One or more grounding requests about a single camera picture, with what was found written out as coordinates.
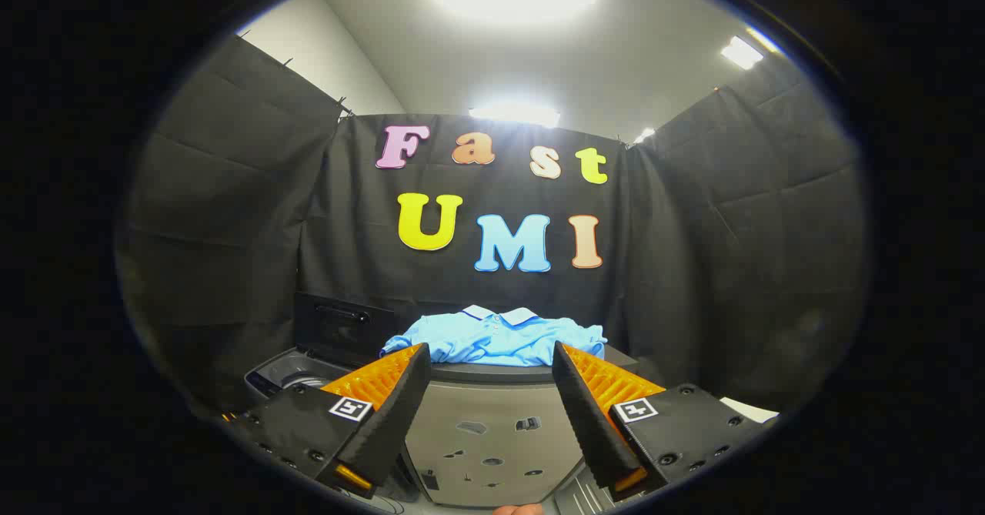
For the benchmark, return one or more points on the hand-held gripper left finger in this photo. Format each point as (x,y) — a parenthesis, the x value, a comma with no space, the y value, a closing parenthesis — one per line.
(400,415)

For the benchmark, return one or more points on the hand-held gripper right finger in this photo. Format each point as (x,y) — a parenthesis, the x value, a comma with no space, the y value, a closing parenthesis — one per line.
(589,415)

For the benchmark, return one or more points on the light blue polo shirt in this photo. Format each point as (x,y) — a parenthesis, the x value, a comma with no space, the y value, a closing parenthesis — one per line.
(492,342)

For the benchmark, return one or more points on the grey cabinet with dark top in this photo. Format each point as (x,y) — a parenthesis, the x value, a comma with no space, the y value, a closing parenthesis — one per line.
(492,407)

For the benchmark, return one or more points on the black backdrop cloth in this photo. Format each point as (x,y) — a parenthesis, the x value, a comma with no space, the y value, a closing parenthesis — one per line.
(231,192)

